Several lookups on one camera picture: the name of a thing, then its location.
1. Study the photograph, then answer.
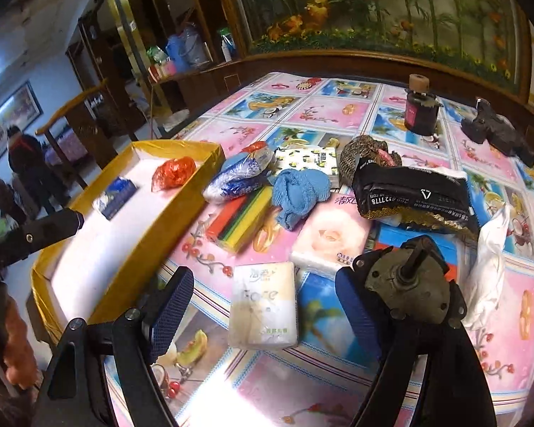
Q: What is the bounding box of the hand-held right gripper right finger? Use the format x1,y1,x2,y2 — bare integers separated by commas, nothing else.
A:
335,235,492,427

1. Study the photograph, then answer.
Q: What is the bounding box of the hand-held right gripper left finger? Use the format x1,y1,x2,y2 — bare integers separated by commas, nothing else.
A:
36,266,195,427

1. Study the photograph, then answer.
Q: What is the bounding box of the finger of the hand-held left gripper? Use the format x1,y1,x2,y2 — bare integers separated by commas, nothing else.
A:
0,210,85,264

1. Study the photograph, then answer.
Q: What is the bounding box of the black geared motor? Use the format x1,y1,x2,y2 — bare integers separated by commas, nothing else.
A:
365,238,452,323

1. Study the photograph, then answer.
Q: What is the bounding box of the yellow cardboard box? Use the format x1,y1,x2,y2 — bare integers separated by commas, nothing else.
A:
30,139,226,348

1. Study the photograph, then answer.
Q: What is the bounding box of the multicolour sponge pack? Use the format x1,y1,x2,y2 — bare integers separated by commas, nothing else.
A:
205,185,274,252

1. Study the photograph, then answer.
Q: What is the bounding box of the blue knit cloth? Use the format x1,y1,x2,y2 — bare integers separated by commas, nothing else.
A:
269,170,332,232

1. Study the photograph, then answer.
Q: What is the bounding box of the white cotton glove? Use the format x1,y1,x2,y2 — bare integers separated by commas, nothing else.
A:
460,205,512,330

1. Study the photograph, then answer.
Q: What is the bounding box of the person's left hand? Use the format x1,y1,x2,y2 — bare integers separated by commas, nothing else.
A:
0,298,39,389

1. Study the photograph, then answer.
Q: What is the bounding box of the blue tissue packet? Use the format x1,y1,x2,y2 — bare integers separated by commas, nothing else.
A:
93,177,138,221

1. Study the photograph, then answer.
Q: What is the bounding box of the pink tissue pack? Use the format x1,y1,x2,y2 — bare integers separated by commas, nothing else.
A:
290,193,377,274

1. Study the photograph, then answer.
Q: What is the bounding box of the blue flat packet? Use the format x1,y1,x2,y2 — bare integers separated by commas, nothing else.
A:
374,222,461,276

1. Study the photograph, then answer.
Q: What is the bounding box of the white tissue pack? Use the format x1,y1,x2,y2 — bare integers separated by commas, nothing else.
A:
228,262,300,350

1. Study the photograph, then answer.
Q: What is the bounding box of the wooden chair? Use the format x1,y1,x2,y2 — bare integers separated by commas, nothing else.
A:
36,79,138,188

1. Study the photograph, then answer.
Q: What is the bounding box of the black plastic packet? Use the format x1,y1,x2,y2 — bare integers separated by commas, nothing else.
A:
352,157,472,221

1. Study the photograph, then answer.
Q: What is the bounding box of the large red plastic bag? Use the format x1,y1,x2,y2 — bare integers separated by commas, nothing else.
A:
151,157,197,193

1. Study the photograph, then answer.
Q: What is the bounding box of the blue and white plastic bag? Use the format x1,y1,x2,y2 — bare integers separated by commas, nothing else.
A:
203,149,277,203

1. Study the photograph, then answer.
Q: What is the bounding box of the lemon print tissue pack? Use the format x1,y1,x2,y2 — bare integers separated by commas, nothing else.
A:
273,146,341,188

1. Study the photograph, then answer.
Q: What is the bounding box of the printed fruit tablecloth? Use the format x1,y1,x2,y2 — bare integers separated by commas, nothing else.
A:
102,71,534,427

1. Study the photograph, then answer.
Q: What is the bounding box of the black canister with wooden cap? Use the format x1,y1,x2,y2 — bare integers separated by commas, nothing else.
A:
403,73,443,136

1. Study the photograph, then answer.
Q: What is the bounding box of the blue plastic jug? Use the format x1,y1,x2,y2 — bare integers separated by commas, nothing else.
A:
166,33,190,74

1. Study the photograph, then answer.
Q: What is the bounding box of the black clamp tool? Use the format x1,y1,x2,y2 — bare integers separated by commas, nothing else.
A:
460,97,534,167

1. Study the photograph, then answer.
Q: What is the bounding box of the translucent water jug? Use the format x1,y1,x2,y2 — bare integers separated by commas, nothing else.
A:
180,24,210,69

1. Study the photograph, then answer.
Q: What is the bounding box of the white spray bottle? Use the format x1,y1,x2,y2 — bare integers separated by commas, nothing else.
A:
220,29,234,63

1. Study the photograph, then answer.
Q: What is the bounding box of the wooden display cabinet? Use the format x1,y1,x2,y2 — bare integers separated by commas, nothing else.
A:
78,0,232,143

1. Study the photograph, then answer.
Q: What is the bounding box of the glass case with artificial plants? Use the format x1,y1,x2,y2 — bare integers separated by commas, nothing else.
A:
229,0,523,94

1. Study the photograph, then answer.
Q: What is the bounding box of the framed wall picture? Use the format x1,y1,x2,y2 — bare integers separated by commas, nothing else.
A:
0,81,43,165

